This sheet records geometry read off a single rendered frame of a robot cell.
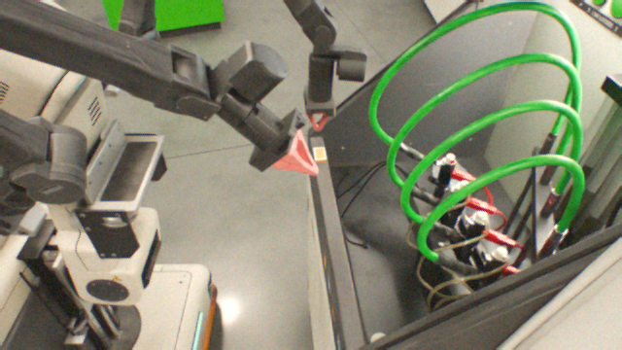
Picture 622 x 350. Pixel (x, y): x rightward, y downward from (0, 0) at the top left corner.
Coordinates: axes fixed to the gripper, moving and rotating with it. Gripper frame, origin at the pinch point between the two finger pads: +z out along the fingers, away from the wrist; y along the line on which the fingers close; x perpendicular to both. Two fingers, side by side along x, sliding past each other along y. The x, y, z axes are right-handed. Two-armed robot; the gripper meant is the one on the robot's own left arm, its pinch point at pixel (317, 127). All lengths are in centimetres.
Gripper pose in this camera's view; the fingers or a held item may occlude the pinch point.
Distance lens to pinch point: 107.1
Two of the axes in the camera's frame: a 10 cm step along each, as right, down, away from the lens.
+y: -0.9, -6.9, 7.2
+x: -10.0, 0.4, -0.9
